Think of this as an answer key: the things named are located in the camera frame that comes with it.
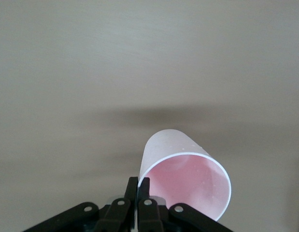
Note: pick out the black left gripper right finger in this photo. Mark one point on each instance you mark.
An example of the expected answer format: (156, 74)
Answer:
(149, 215)

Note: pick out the pink plastic cup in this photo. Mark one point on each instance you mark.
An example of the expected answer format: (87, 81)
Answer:
(188, 183)

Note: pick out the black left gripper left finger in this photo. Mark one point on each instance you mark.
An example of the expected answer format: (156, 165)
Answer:
(110, 215)

